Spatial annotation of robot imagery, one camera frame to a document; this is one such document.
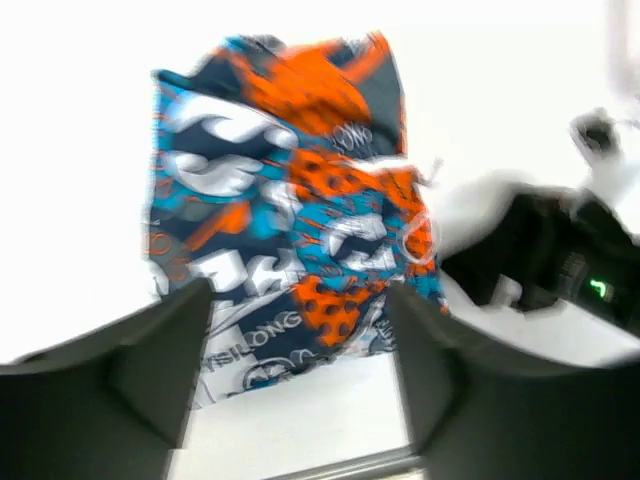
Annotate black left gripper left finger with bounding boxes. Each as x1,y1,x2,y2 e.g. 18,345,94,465
1,278,214,479

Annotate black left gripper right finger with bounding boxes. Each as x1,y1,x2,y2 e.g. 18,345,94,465
388,283,639,480

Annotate colourful patterned shorts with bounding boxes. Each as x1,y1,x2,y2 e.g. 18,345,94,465
147,32,446,409

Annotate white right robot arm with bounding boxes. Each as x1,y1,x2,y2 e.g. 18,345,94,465
436,1,639,368

